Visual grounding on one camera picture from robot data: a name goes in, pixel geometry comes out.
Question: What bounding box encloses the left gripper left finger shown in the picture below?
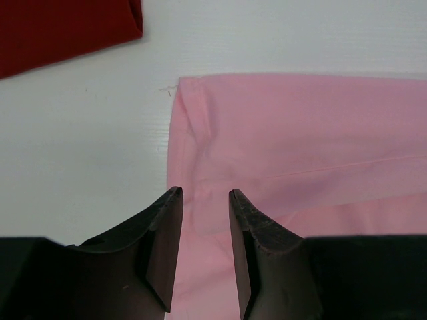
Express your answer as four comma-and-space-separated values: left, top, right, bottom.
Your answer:
1, 187, 183, 319

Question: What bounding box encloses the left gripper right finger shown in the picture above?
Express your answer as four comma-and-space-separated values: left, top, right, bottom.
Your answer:
229, 189, 426, 319

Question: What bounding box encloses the pink t shirt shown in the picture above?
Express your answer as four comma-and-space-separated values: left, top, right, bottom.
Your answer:
167, 73, 426, 319

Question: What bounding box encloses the dark red folded t shirt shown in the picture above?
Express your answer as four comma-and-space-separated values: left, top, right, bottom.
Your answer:
1, 1, 143, 78

